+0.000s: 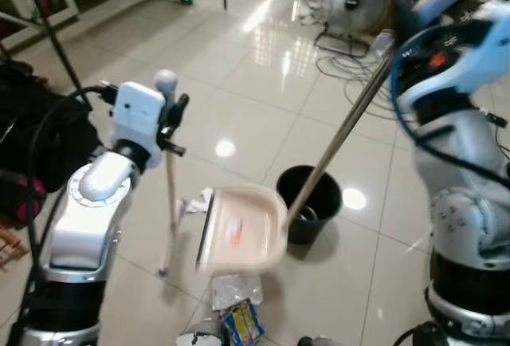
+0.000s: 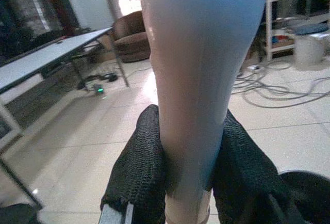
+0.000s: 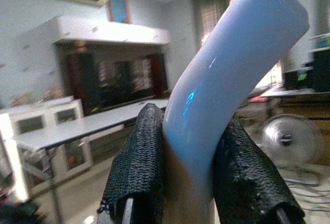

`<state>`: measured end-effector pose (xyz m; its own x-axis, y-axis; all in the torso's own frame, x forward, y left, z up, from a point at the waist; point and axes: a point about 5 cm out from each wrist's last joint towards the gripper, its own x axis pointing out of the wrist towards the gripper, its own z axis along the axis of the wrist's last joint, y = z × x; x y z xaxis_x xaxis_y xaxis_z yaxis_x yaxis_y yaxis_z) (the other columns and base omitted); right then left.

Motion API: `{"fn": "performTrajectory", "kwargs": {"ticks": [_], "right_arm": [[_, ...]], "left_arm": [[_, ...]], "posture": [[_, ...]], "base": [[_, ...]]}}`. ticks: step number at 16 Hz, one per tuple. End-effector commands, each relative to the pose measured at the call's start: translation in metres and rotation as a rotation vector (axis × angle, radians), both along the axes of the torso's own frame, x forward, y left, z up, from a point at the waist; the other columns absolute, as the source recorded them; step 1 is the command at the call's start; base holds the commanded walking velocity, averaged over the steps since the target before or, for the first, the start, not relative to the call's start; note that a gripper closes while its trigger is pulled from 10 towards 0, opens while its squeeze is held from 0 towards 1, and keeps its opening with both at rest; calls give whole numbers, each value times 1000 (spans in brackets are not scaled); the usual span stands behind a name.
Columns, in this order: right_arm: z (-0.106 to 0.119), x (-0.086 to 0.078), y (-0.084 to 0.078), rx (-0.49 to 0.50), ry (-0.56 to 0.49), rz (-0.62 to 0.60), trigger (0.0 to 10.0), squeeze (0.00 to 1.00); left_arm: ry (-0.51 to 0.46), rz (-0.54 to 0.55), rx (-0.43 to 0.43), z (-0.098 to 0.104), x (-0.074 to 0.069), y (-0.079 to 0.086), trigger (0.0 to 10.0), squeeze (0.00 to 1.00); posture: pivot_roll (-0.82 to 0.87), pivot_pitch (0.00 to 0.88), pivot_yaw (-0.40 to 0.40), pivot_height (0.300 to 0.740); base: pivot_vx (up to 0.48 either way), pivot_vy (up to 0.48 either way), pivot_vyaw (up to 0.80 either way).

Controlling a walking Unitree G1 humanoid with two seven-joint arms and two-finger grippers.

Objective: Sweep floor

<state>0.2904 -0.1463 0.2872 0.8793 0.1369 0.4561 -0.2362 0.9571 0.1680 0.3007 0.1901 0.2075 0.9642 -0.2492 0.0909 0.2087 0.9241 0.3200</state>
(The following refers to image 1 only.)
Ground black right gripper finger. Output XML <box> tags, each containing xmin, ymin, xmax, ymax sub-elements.
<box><xmin>394</xmin><ymin>2</ymin><xmax>429</xmax><ymax>44</ymax></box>

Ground beige long-handled dustpan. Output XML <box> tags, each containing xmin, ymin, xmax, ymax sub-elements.
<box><xmin>154</xmin><ymin>69</ymin><xmax>289</xmax><ymax>277</ymax></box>

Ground metal-handled broom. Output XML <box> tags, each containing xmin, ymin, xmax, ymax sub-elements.
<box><xmin>284</xmin><ymin>0</ymin><xmax>489</xmax><ymax>224</ymax></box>

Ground crumpled white paper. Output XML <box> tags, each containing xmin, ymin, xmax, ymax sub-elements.
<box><xmin>178</xmin><ymin>188</ymin><xmax>215</xmax><ymax>216</ymax></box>

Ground black slanted table leg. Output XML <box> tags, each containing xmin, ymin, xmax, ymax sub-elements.
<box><xmin>22</xmin><ymin>0</ymin><xmax>92</xmax><ymax>109</ymax></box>

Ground silver plastic bag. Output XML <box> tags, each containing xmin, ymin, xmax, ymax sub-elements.
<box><xmin>210</xmin><ymin>273</ymin><xmax>263</xmax><ymax>309</ymax></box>

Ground black waste bin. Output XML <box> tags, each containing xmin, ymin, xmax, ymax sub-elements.
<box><xmin>276</xmin><ymin>165</ymin><xmax>344</xmax><ymax>246</ymax></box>

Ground pink and black bag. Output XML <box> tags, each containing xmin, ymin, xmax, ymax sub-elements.
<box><xmin>0</xmin><ymin>169</ymin><xmax>49</xmax><ymax>230</ymax></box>

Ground white cabinet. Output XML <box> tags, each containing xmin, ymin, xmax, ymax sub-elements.
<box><xmin>0</xmin><ymin>0</ymin><xmax>81</xmax><ymax>50</ymax></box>

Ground blue snack packet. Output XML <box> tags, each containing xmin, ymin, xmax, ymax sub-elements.
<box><xmin>222</xmin><ymin>298</ymin><xmax>266</xmax><ymax>346</ymax></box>

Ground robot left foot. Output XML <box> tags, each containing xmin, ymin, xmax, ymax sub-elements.
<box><xmin>177</xmin><ymin>318</ymin><xmax>232</xmax><ymax>346</ymax></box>

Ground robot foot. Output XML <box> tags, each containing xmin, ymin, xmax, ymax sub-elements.
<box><xmin>298</xmin><ymin>334</ymin><xmax>336</xmax><ymax>346</ymax></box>
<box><xmin>177</xmin><ymin>318</ymin><xmax>232</xmax><ymax>346</ymax></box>

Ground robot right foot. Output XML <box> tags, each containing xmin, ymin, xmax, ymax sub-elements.
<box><xmin>298</xmin><ymin>334</ymin><xmax>336</xmax><ymax>346</ymax></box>

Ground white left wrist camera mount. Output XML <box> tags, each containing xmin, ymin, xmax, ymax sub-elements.
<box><xmin>111</xmin><ymin>82</ymin><xmax>167</xmax><ymax>171</ymax></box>

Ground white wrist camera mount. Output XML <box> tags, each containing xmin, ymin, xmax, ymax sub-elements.
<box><xmin>397</xmin><ymin>0</ymin><xmax>510</xmax><ymax>117</ymax></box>
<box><xmin>111</xmin><ymin>82</ymin><xmax>167</xmax><ymax>171</ymax></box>

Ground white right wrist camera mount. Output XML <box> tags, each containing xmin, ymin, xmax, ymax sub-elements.
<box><xmin>397</xmin><ymin>0</ymin><xmax>510</xmax><ymax>117</ymax></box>

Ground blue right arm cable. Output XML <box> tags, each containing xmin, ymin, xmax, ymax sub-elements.
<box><xmin>388</xmin><ymin>22</ymin><xmax>510</xmax><ymax>189</ymax></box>

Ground tangled floor cables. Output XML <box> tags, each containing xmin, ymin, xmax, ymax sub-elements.
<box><xmin>315</xmin><ymin>43</ymin><xmax>415</xmax><ymax>122</ymax></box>

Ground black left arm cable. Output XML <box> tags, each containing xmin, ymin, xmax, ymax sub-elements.
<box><xmin>22</xmin><ymin>83</ymin><xmax>117</xmax><ymax>299</ymax></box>

